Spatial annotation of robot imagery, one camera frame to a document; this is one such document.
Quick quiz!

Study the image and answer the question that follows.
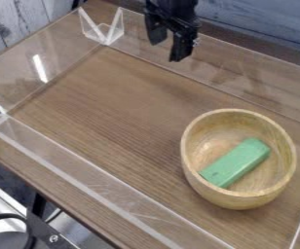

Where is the black table leg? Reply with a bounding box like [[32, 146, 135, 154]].
[[30, 194, 46, 218]]

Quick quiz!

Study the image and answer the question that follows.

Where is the clear acrylic tray enclosure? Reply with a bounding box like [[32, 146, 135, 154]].
[[0, 2, 300, 249]]

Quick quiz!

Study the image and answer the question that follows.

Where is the green rectangular block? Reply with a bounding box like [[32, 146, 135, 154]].
[[197, 138, 271, 189]]

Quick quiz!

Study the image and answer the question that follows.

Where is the black metal bracket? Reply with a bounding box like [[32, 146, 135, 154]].
[[25, 213, 79, 249]]

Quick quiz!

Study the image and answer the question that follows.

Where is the black cable loop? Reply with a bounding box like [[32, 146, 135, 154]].
[[0, 212, 37, 249]]

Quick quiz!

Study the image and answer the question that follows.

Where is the brown wooden bowl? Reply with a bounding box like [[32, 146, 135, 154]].
[[179, 109, 296, 210]]

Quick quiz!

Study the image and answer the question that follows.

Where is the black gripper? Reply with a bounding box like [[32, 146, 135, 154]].
[[143, 0, 200, 62]]

